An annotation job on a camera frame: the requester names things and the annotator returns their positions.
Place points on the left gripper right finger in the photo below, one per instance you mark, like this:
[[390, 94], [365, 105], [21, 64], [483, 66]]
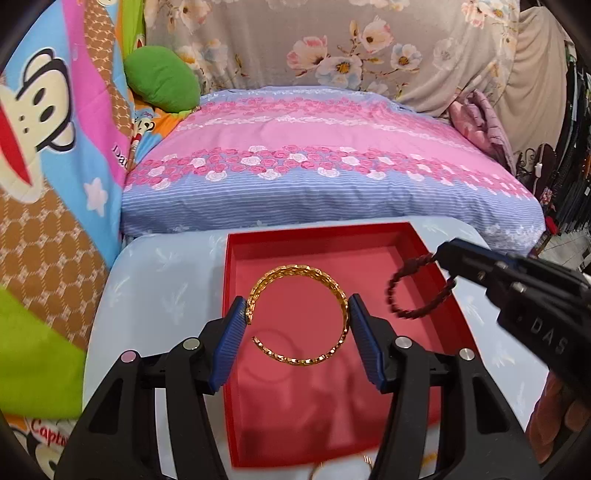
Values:
[[479, 434]]

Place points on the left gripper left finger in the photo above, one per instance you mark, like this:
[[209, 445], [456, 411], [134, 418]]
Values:
[[115, 437]]

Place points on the purple folded cloth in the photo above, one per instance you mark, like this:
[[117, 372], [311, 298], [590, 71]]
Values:
[[475, 118]]

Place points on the green plush cushion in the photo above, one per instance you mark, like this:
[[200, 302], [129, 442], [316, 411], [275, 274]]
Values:
[[160, 78]]

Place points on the grey floral bedsheet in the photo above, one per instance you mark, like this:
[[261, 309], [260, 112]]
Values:
[[424, 54]]

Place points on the red shallow box tray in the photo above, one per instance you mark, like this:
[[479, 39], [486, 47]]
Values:
[[298, 393]]

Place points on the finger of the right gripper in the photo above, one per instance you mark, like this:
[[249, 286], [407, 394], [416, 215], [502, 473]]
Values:
[[477, 264]]

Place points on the cartoon monkey colourful blanket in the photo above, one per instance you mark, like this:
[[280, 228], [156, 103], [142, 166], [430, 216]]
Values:
[[72, 130]]

